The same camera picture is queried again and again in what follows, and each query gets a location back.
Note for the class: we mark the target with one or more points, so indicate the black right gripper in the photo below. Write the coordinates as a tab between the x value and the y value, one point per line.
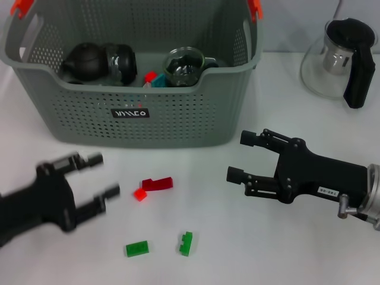
320	175

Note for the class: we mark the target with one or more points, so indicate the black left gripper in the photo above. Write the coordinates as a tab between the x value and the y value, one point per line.
35	205

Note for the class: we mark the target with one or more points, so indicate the green stepped toy brick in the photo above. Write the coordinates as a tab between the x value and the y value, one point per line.
185	245

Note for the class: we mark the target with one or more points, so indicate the large red toy brick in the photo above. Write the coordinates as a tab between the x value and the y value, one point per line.
150	76

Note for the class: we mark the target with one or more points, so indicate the teal square toy plate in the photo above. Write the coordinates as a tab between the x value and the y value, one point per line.
159	80

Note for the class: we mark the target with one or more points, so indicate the grey perforated storage basket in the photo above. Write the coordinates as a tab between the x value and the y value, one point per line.
178	130

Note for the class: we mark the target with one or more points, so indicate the small red toy brick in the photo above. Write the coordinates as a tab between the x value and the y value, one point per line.
140	195

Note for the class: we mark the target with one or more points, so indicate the dark red toy brick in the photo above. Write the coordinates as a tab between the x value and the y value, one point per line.
157	184

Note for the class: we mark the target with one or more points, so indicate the green rectangular toy brick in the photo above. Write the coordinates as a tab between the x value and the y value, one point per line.
136	248

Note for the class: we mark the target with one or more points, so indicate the black clay teapot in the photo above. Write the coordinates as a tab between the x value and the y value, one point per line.
83	62

